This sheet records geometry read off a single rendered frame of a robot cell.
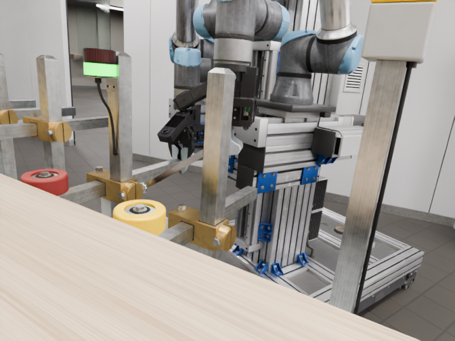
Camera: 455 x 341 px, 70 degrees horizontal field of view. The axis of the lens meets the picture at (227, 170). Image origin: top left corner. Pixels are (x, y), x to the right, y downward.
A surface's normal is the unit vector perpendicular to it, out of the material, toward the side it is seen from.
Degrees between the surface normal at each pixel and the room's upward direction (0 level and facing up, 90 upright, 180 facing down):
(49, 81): 90
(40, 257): 0
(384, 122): 90
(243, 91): 90
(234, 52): 90
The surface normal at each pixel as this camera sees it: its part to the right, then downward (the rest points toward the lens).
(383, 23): -0.51, 0.21
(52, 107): 0.86, 0.21
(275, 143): 0.58, 0.27
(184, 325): 0.07, -0.96
